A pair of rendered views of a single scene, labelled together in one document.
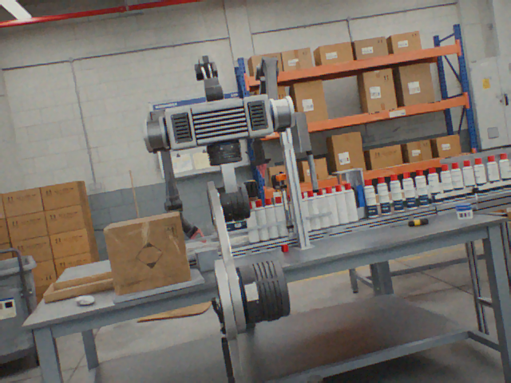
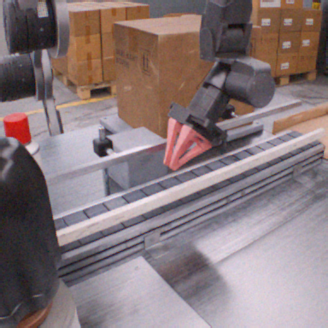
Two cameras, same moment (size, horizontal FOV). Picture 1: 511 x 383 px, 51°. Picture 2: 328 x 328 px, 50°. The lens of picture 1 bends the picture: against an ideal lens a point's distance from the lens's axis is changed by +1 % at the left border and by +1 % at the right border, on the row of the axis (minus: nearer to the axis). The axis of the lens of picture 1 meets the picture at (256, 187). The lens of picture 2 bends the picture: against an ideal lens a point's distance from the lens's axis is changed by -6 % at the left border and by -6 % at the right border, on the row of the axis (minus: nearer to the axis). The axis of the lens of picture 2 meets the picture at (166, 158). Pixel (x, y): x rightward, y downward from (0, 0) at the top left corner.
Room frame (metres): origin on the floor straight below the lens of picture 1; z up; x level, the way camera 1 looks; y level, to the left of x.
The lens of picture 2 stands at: (3.08, 0.07, 1.25)
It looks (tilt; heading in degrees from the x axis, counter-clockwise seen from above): 29 degrees down; 158
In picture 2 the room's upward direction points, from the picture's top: straight up
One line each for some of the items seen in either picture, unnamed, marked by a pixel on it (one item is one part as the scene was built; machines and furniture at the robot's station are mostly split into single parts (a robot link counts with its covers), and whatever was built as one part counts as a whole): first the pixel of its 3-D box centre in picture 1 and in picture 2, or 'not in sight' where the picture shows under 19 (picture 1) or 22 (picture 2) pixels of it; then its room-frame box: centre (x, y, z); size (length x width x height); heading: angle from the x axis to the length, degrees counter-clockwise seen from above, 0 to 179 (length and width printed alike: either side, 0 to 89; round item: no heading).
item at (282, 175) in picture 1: (284, 203); not in sight; (2.60, -0.12, 1.05); 0.10 x 0.04 x 0.33; 13
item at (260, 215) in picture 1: (261, 219); not in sight; (2.63, 0.00, 0.98); 0.05 x 0.05 x 0.20
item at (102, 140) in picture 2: not in sight; (110, 172); (2.50, 0.20, 0.91); 0.07 x 0.03 x 0.16; 13
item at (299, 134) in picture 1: (294, 133); not in sight; (2.59, -0.23, 1.38); 0.17 x 0.10 x 0.19; 158
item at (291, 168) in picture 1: (292, 179); not in sight; (2.52, -0.18, 1.16); 0.04 x 0.04 x 0.67; 13
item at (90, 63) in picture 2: not in sight; (96, 43); (-1.15, 0.95, 0.45); 1.20 x 0.84 x 0.89; 8
